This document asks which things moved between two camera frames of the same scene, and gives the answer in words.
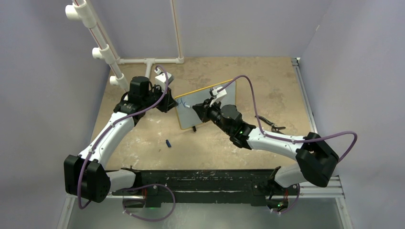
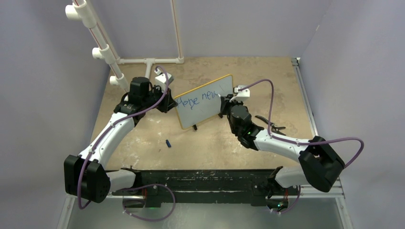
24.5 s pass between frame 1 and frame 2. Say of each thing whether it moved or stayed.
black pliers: stayed
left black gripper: stayed
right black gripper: moved
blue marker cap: stayed
